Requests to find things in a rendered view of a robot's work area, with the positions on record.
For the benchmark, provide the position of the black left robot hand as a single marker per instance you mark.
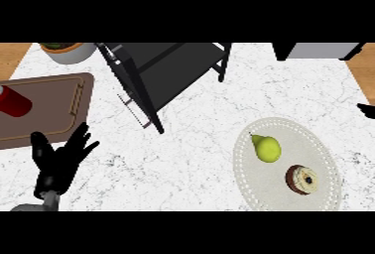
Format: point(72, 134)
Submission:
point(57, 165)

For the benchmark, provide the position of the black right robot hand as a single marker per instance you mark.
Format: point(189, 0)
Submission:
point(366, 110)

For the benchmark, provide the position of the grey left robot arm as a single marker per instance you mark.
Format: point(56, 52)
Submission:
point(43, 203)

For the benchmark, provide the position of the white oval placemat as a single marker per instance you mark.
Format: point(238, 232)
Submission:
point(288, 165)

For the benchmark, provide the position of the white frosted cupcake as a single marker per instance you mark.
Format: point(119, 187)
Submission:
point(303, 180)

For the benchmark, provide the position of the black tiered shelf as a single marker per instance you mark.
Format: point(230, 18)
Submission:
point(155, 74)

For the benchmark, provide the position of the brown cutting board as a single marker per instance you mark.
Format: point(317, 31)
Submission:
point(44, 109)

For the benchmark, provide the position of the grey and black appliance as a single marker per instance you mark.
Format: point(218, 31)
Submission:
point(319, 50)

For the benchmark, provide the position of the red can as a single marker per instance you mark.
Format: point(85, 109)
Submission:
point(13, 101)

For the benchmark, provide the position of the green pear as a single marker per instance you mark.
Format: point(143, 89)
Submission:
point(266, 149)

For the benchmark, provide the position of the grey plant pot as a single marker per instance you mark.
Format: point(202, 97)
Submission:
point(68, 51)

